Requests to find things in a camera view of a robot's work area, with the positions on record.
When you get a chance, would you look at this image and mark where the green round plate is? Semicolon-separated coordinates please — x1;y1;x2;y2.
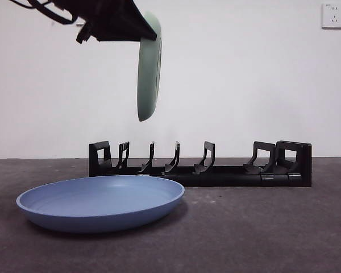
137;10;163;122

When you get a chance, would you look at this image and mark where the blue round plate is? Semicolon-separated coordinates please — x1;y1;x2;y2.
16;175;186;234

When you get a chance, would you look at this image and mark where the black plate rack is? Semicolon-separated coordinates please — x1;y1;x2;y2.
88;140;313;188

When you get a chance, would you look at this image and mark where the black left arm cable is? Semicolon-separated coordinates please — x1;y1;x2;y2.
10;0;74;25

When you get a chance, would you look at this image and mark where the white wall socket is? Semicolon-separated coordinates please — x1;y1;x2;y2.
321;2;341;30

